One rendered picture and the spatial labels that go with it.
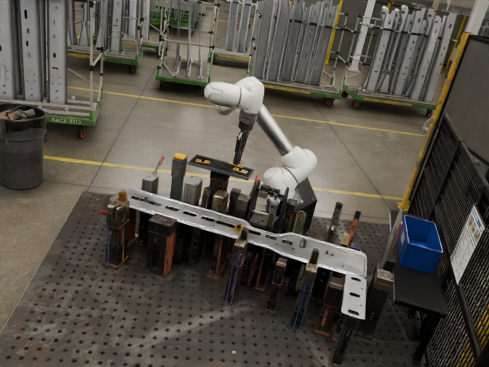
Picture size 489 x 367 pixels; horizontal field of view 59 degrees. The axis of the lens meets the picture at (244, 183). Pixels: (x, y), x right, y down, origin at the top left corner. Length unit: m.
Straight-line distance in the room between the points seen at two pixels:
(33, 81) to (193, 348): 4.66
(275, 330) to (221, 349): 0.29
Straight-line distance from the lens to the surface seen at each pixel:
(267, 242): 2.21
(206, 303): 2.24
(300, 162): 2.83
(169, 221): 2.19
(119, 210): 2.22
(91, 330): 2.10
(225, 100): 2.15
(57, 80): 6.03
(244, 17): 11.54
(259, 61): 8.92
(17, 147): 4.43
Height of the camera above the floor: 2.19
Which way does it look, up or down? 26 degrees down
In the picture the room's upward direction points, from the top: 10 degrees clockwise
